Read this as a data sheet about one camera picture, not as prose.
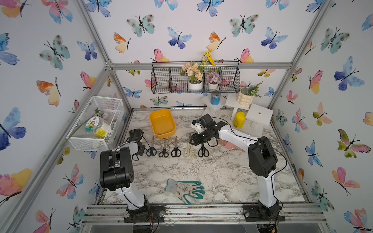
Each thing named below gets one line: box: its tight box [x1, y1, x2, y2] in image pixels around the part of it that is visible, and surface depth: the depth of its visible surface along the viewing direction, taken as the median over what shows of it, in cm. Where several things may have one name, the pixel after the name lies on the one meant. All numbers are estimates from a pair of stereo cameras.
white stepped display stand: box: [201, 93, 274, 138], surface depth 101 cm
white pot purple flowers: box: [205, 71, 222, 91], surface depth 91 cm
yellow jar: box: [233, 111, 246, 129], surface depth 105 cm
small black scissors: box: [158, 142, 170, 158], surface depth 98 cm
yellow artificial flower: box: [202, 50, 217, 67], surface depth 84 cm
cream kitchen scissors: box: [182, 145, 197, 159], surface depth 98 cm
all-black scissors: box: [198, 143, 210, 158], surface depth 98 cm
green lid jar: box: [84, 116, 111, 140], surface depth 66 cm
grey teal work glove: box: [165, 178, 206, 206], surface depth 82 cm
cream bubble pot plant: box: [237, 80, 264, 106], surface depth 90 cm
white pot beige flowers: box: [180, 62, 205, 90], surface depth 84 cm
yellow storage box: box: [149, 109, 177, 139], surface depth 113 cm
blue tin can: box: [210, 91, 221, 106], surface depth 101 cm
